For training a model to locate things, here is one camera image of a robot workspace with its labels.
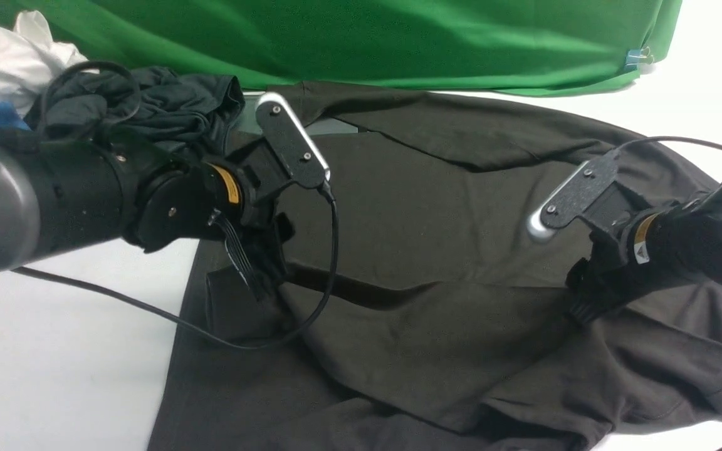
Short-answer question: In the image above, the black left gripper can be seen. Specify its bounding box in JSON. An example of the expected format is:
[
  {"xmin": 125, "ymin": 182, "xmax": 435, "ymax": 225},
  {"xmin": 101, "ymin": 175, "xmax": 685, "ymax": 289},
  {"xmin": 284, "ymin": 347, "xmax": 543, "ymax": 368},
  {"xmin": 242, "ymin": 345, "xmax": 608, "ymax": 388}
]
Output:
[{"xmin": 210, "ymin": 141, "xmax": 293, "ymax": 301}]

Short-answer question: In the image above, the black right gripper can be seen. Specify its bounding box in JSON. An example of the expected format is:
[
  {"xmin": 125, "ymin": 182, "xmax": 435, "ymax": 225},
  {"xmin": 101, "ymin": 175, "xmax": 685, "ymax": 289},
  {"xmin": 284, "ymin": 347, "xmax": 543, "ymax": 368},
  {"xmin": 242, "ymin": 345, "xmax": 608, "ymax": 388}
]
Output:
[{"xmin": 565, "ymin": 185, "xmax": 654, "ymax": 326}]

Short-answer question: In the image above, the gray long-sleeved shirt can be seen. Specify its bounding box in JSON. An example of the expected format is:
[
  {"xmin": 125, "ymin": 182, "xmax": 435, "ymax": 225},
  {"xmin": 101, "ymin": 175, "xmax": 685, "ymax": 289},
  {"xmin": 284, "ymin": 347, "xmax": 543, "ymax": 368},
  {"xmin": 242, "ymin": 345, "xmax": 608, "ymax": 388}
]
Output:
[{"xmin": 149, "ymin": 81, "xmax": 722, "ymax": 450}]

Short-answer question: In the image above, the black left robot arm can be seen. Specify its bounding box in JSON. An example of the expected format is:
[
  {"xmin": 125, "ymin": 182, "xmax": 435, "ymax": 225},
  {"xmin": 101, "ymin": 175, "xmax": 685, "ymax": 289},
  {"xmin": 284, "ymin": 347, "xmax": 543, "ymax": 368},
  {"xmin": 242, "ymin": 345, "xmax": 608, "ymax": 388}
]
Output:
[{"xmin": 0, "ymin": 128, "xmax": 293, "ymax": 299}]

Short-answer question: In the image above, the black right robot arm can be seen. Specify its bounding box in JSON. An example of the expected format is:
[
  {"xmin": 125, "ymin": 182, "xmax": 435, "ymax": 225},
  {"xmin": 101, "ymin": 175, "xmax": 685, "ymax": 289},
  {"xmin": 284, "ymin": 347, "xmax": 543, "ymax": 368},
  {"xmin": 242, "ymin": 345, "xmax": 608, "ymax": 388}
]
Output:
[{"xmin": 567, "ymin": 183, "xmax": 722, "ymax": 325}]

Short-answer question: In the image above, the dark teal crumpled shirt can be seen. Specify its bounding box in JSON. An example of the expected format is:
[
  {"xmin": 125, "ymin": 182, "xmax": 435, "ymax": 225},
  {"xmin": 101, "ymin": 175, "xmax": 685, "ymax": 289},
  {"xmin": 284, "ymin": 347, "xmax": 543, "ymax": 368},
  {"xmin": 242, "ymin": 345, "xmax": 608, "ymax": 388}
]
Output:
[{"xmin": 24, "ymin": 66, "xmax": 244, "ymax": 156}]

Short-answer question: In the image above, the blue binder clip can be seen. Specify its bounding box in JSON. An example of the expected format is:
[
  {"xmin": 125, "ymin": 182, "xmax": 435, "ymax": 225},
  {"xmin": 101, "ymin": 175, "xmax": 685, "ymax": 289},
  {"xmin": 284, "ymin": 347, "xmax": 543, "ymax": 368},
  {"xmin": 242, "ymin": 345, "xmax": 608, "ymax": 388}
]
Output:
[{"xmin": 624, "ymin": 46, "xmax": 654, "ymax": 71}]

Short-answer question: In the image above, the green backdrop cloth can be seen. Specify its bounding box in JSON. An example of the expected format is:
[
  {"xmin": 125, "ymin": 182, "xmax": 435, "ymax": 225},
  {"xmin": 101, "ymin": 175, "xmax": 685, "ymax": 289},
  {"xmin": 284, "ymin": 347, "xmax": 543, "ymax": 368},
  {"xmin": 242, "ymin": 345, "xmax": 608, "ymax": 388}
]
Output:
[{"xmin": 0, "ymin": 1, "xmax": 683, "ymax": 97}]

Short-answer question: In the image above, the white crumpled cloth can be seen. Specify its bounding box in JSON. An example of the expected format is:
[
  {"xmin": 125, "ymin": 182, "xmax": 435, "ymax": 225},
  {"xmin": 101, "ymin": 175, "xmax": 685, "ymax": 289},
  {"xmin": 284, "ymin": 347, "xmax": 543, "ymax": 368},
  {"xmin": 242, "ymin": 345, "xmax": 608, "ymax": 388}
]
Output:
[{"xmin": 0, "ymin": 9, "xmax": 86, "ymax": 117}]

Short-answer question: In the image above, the black left camera cable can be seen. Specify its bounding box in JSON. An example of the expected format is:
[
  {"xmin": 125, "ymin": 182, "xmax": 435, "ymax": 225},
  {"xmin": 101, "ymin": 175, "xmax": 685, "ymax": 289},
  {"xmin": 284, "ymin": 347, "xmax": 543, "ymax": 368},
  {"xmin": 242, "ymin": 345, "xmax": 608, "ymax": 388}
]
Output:
[{"xmin": 10, "ymin": 60, "xmax": 340, "ymax": 351}]

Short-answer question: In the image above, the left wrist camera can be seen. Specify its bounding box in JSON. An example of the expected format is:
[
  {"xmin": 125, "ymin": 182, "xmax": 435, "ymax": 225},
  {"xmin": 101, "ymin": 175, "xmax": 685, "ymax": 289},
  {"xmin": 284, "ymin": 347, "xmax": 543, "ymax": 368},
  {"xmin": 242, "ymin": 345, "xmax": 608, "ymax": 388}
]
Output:
[{"xmin": 255, "ymin": 92, "xmax": 332, "ymax": 189}]

